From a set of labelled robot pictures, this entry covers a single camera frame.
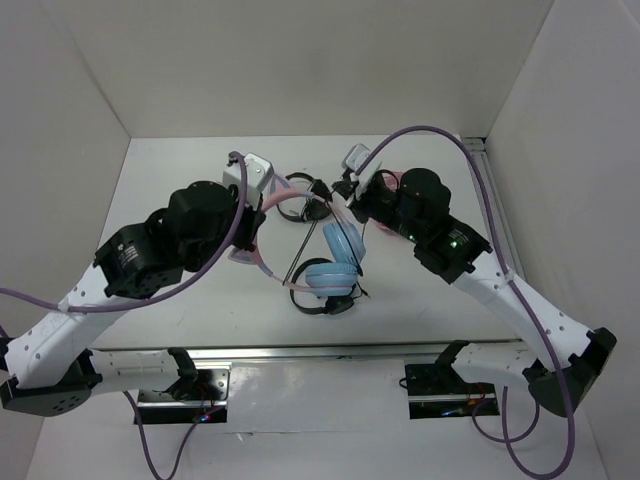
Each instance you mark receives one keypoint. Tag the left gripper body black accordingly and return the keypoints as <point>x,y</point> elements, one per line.
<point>246,227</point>

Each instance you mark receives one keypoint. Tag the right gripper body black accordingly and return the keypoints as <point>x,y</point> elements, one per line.
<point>360,207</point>

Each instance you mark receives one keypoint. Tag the pink blue cat-ear headphones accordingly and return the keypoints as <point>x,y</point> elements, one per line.
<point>342,237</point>

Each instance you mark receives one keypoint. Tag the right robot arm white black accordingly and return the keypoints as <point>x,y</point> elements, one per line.
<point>557,359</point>

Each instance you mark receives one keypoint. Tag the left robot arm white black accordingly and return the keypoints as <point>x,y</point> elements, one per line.
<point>53,369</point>

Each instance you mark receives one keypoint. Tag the black headphones far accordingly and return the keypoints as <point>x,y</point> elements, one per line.
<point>302,209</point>

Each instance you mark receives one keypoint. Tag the pink gaming headset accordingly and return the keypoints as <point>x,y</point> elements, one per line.
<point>385,186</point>

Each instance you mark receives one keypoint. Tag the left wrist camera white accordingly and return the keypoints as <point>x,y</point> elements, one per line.
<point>259,172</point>

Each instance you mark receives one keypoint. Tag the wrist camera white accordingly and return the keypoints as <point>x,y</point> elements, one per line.
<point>259,172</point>
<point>359,170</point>

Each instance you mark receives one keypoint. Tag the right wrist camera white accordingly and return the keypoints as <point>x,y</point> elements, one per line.
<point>359,170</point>

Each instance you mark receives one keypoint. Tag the aluminium side rail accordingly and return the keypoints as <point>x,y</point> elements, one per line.
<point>477,149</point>

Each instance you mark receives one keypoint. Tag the aluminium front rail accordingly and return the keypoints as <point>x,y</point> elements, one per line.
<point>318,352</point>

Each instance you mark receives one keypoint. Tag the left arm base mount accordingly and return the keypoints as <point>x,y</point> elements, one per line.
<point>206,402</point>

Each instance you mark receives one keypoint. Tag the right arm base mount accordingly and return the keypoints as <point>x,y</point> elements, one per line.
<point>435,392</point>

